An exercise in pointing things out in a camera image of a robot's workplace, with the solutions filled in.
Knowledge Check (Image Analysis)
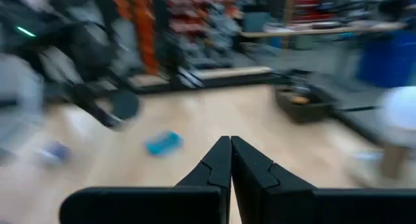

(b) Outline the orange upright rack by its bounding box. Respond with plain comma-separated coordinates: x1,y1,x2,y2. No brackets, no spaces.
112,0,160,76

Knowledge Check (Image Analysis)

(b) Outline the brass lamp white bulb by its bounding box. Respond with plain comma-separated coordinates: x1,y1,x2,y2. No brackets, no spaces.
350,86,416,188

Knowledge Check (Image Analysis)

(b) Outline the shelf with red bins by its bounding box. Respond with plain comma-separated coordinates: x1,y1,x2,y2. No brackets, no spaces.
167,0,243,35

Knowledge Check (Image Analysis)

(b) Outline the black hourglass orange sand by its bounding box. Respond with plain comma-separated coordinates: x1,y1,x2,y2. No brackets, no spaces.
289,84,313,105

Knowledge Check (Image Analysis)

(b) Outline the blue storage bin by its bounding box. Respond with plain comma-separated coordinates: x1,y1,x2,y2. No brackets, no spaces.
356,31,416,88

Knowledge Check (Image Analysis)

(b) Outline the black plastic basket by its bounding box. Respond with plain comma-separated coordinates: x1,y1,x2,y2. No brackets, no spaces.
274,86,331,125

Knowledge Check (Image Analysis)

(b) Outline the black hourglass white sand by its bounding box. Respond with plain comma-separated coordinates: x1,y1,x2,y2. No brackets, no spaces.
109,90,141,121

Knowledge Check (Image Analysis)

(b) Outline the teal digital timer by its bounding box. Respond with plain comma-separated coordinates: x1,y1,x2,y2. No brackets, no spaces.
144,130,185,157

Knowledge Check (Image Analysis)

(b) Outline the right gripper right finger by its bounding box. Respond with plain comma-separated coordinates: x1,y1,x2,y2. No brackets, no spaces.
231,135,416,224

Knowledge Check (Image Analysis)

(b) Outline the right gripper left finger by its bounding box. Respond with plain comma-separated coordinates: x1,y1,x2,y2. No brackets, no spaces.
58,135,233,224

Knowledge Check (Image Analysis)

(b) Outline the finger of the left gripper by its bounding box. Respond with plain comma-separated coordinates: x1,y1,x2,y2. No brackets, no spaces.
70,86,114,127

